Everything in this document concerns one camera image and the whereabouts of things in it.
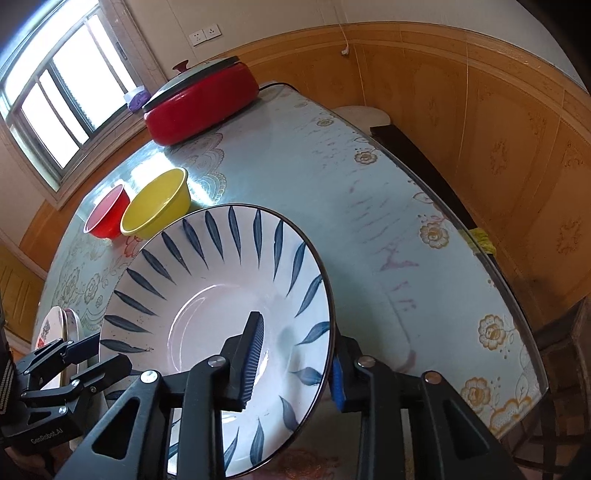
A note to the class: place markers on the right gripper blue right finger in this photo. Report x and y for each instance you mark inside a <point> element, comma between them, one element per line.
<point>349,385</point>

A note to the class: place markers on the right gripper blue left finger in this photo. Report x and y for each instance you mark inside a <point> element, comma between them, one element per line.
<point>243,353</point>

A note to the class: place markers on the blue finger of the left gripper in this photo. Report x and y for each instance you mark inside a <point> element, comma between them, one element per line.
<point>81,350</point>

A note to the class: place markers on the white plate pink floral rim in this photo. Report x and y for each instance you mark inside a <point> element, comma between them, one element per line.
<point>73,332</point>

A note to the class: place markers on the white plate red characters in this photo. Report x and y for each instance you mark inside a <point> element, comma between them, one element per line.
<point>52,328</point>

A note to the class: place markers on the white bowl blue leaf pattern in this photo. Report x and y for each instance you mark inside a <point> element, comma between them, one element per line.
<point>194,284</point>

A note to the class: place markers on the red plastic bowl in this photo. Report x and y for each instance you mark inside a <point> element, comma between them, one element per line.
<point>104,220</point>

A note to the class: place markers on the yellow plastic bowl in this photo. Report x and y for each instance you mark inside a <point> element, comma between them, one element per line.
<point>161,202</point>

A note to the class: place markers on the wooden door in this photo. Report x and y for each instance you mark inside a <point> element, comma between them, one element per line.
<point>21,289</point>

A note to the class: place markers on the floral lace table cover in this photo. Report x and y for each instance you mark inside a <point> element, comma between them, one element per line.
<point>407,281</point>

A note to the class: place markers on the dark wooden chair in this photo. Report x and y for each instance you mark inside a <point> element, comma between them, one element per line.
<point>553,440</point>

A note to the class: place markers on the red electric pot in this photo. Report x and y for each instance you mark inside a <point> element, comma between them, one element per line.
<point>202,105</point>

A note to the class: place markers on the purple tissue pack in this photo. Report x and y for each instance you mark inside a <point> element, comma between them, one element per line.
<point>136,98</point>

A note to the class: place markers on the white round stool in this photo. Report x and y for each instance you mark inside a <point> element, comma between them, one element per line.
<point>364,118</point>

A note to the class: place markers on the grey pot lid red knob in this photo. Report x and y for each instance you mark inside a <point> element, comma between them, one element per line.
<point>187,78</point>

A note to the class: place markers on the window with frame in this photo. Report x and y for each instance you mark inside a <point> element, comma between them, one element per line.
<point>69,71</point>

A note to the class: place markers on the white wall socket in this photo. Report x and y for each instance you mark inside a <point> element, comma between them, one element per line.
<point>197,37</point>
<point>212,32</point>

